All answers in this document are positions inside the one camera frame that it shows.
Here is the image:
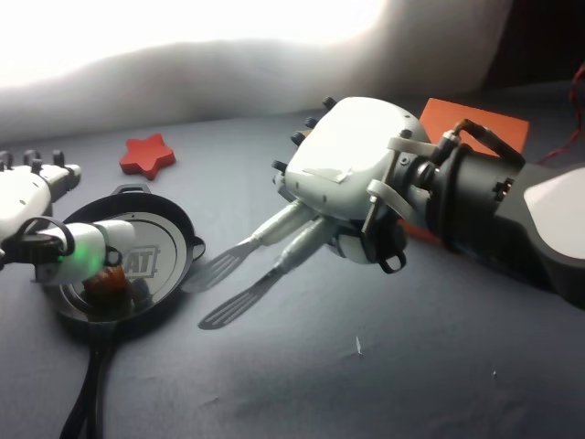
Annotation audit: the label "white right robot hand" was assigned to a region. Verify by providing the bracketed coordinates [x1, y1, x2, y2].
[271, 94, 431, 276]

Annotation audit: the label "brown meat chunk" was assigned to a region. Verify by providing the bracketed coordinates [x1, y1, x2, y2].
[84, 266, 128, 312]

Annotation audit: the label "black cast iron pan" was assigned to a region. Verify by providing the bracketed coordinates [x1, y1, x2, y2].
[39, 183, 207, 439]

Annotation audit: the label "red and black twisted cable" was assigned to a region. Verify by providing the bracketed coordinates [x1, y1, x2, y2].
[534, 61, 585, 166]

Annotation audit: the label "red star block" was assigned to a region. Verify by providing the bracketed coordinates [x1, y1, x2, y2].
[119, 132, 177, 182]

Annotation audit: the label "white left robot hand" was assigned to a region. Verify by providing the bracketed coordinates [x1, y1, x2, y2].
[0, 148, 136, 287]

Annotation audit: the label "large orange foam block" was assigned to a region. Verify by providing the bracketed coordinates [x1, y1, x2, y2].
[401, 97, 531, 241]

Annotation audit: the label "grey table cloth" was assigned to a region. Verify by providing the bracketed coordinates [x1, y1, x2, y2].
[0, 81, 585, 439]

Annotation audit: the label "metal tongs with taped handles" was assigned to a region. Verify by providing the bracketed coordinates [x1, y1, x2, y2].
[180, 198, 339, 331]

